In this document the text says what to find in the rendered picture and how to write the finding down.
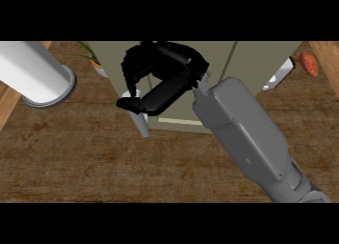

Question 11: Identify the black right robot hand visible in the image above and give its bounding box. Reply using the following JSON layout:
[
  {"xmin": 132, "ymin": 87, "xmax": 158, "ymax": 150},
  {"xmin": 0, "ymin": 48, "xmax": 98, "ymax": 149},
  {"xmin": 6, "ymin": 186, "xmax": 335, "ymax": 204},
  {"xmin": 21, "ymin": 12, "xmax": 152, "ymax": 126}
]
[{"xmin": 115, "ymin": 40, "xmax": 211, "ymax": 115}]

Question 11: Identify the olive grey cabinet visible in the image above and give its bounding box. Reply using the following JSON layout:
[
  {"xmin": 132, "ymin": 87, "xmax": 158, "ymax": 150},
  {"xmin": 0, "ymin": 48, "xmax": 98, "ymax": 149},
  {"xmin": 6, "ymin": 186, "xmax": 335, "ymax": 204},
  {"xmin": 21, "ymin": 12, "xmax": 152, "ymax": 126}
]
[{"xmin": 86, "ymin": 40, "xmax": 304, "ymax": 135}]

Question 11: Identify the green potted plant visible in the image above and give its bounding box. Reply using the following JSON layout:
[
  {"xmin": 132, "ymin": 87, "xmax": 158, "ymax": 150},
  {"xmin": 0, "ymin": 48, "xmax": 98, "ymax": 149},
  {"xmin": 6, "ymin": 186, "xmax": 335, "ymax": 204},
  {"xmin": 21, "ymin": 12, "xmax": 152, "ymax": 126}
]
[{"xmin": 67, "ymin": 40, "xmax": 108, "ymax": 78}]

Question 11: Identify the orange sweet potato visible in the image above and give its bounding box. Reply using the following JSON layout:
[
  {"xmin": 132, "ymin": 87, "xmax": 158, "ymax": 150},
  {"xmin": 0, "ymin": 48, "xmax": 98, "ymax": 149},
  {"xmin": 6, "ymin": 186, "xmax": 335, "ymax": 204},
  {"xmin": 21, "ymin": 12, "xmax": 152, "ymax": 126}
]
[{"xmin": 298, "ymin": 51, "xmax": 322, "ymax": 79}]

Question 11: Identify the white cylinder with grey rim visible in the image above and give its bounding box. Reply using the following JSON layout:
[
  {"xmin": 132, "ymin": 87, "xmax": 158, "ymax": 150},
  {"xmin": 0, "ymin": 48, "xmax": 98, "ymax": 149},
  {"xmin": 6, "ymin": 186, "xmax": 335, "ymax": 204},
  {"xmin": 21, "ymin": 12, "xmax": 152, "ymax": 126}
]
[{"xmin": 0, "ymin": 40, "xmax": 79, "ymax": 110}]

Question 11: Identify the silver cabinet handle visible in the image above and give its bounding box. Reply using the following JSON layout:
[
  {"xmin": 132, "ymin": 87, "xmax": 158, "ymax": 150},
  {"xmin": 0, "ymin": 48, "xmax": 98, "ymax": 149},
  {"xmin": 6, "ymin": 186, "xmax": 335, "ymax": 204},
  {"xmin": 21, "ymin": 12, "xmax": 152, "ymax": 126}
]
[
  {"xmin": 263, "ymin": 56, "xmax": 297, "ymax": 92},
  {"xmin": 121, "ymin": 89, "xmax": 152, "ymax": 139}
]

